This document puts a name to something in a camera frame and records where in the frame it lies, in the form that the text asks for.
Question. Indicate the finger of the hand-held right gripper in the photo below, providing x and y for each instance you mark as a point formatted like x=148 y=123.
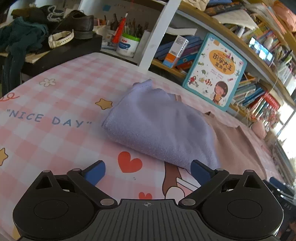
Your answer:
x=281 y=186

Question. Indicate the black smartphone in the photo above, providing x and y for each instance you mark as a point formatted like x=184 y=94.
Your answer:
x=261 y=51

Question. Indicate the red thick dictionary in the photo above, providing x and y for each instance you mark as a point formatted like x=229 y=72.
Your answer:
x=272 y=100

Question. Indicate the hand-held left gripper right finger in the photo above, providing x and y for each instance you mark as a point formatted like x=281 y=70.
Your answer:
x=201 y=172

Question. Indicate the cream quilted handbag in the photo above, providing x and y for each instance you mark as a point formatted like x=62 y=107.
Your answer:
x=198 y=4

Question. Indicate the wooden bookshelf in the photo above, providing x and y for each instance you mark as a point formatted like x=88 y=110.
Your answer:
x=159 y=34

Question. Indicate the black box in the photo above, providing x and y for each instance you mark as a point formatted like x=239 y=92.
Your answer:
x=69 y=55

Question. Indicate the white and orange toothpaste box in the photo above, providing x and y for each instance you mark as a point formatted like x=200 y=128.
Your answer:
x=175 y=51

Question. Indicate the cream wrist watch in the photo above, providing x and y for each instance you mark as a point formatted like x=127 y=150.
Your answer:
x=69 y=34

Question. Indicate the dark green cloth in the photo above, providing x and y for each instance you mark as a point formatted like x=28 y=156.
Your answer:
x=20 y=34

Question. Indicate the colourful bead ornament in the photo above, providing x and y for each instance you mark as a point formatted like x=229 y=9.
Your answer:
x=266 y=114

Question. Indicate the leaning blue books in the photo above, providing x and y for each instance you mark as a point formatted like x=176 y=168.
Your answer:
x=194 y=44

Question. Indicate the pink checkered tablecloth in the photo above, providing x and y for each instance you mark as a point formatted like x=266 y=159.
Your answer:
x=57 y=92

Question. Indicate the stack of flat books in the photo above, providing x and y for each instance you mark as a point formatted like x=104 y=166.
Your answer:
x=284 y=160

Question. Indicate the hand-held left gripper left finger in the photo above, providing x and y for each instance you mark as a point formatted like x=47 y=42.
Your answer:
x=94 y=172

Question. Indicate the red tassel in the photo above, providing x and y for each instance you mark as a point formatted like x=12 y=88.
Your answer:
x=118 y=32

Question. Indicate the white can with green lid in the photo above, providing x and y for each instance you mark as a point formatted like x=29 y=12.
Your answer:
x=127 y=47

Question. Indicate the brown leather shoe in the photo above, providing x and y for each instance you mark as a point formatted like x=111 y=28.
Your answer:
x=78 y=23

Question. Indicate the pink and purple sweater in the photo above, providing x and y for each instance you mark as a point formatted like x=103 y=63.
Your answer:
x=161 y=129

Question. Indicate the teal children's picture book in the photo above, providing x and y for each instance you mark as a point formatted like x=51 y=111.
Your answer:
x=215 y=69

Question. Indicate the pink plush toy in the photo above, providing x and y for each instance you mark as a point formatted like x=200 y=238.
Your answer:
x=259 y=129

